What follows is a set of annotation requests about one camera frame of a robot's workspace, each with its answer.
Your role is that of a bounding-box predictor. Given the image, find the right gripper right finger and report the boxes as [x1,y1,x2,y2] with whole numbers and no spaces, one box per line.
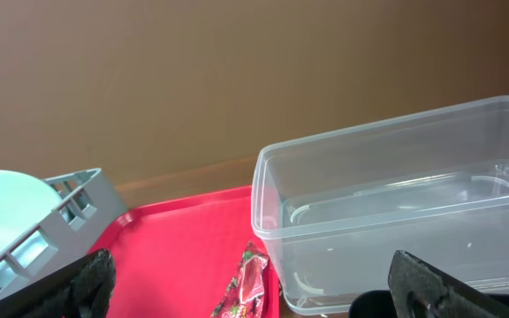
[388,250,509,318]

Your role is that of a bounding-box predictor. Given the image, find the black plastic tray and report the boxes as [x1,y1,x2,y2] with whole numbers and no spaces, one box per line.
[348,290,509,318]

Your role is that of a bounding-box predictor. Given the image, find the large light blue plate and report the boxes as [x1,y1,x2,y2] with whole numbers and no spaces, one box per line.
[0,170,62,289]

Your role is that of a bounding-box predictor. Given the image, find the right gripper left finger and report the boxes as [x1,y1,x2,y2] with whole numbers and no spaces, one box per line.
[0,248,116,318]

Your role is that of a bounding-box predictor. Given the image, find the red plastic tray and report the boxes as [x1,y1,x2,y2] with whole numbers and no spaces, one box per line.
[94,186,279,318]

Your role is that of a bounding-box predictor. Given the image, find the grey dishwasher rack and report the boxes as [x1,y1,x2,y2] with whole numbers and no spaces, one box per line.
[0,168,127,299]

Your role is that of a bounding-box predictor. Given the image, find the clear plastic bin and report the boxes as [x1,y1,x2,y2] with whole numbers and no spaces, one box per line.
[251,95,509,315]

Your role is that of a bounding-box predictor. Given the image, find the red snack wrapper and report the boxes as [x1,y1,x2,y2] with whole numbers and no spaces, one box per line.
[210,242,270,318]

